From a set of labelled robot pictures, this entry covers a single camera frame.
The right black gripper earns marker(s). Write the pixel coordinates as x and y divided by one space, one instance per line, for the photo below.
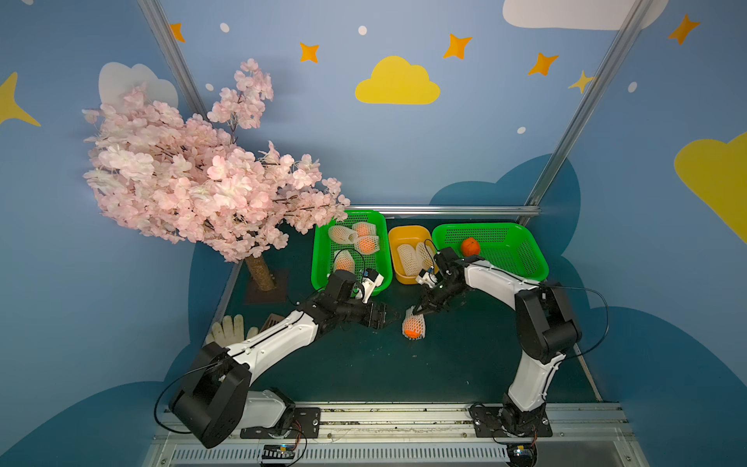
439 293

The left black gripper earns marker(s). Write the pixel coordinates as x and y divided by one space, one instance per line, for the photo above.
373 314

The netted orange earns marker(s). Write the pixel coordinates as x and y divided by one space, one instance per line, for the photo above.
365 229
367 245
342 235
343 260
413 326

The white foam net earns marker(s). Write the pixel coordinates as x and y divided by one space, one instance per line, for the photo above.
409 259

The peeled bare orange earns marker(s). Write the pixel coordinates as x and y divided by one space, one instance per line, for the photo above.
470 247

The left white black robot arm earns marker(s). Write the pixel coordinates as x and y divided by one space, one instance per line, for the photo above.
214 398

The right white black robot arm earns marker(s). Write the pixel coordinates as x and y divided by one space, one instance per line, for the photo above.
547 329

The yellow plastic tub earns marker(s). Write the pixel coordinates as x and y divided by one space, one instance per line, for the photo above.
411 235

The left green plastic basket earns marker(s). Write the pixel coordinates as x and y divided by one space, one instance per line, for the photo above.
324 251

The green plastic basket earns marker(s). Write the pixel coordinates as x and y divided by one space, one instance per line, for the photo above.
324 251
507 246

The right green plastic basket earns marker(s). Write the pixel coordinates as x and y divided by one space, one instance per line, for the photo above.
507 246

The brown slotted scoop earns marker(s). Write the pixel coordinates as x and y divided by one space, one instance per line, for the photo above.
271 321

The white work glove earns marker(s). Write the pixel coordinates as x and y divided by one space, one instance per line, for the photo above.
230 330

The left small circuit board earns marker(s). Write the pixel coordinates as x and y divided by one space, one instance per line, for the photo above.
278 455

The small circuit board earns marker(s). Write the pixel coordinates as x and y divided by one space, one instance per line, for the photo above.
521 456
278 455

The right small circuit board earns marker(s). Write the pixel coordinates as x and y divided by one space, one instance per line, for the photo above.
521 456

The pink artificial blossom tree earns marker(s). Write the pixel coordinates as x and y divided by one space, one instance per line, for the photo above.
187 179

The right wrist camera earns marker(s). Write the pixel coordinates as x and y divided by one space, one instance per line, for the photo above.
428 278

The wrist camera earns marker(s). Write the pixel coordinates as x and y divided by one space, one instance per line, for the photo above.
370 281
428 278

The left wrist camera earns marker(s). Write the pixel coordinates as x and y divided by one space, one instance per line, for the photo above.
370 281

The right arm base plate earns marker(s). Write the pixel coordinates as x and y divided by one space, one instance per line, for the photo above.
484 421

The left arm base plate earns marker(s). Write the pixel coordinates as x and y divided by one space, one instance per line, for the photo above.
307 420

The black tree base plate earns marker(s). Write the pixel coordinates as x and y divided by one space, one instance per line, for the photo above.
278 294

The aluminium mounting rail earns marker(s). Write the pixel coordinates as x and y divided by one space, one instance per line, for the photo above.
417 434

